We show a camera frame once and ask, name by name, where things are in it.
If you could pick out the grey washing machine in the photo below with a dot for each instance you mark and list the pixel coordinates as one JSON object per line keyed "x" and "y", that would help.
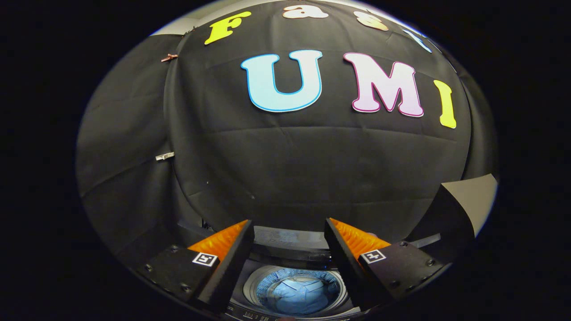
{"x": 294, "y": 238}

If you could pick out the light blue polo shirt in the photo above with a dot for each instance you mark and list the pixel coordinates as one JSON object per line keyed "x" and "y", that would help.
{"x": 299, "y": 296}

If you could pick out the silver cloth clip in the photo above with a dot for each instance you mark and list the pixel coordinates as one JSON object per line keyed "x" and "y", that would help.
{"x": 164, "y": 156}

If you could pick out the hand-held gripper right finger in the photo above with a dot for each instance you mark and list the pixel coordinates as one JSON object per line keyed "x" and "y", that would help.
{"x": 345, "y": 267}

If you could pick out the orange cloth clip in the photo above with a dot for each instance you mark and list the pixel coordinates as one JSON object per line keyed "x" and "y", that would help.
{"x": 169, "y": 57}

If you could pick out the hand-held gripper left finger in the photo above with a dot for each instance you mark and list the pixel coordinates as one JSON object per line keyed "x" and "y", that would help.
{"x": 232, "y": 267}

